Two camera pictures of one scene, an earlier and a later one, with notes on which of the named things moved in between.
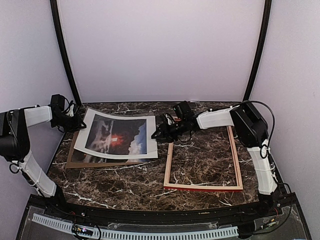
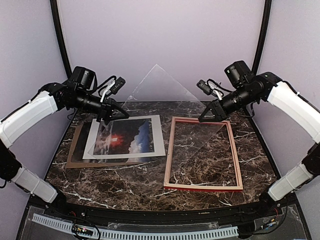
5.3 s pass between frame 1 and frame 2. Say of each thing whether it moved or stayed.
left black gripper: moved
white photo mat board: moved
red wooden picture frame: stayed
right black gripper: moved
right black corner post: stayed
